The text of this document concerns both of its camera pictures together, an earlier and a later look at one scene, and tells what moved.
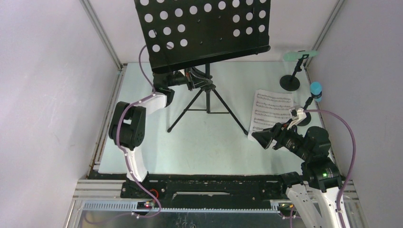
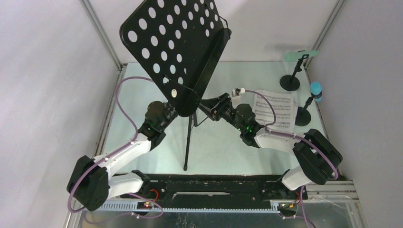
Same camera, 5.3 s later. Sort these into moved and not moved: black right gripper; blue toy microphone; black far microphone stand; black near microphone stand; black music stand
Moved: black music stand; black right gripper
Not moved: black far microphone stand; blue toy microphone; black near microphone stand
